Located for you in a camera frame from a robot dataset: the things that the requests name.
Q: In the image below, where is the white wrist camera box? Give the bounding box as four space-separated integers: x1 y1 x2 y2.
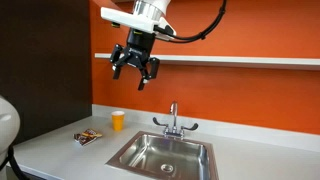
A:
100 6 177 38

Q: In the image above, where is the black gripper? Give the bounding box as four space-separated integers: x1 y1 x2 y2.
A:
109 28 160 92

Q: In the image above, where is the dark wood cabinet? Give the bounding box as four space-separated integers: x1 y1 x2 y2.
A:
0 0 94 145

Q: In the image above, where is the orange paper cup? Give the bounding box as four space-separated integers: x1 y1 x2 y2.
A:
110 110 126 132

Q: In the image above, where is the white wall shelf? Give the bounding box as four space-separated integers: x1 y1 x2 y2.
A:
94 52 320 72

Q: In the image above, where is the brown candy packet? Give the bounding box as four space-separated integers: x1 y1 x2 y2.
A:
73 128 103 147

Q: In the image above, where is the stainless steel sink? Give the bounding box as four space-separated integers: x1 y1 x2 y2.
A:
105 130 220 180

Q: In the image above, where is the white counter backsplash strip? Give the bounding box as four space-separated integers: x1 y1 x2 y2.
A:
91 103 320 154

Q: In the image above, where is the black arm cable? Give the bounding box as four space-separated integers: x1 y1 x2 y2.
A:
153 0 228 44

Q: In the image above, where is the chrome sink faucet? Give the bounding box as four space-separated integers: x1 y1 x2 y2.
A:
152 101 200 140

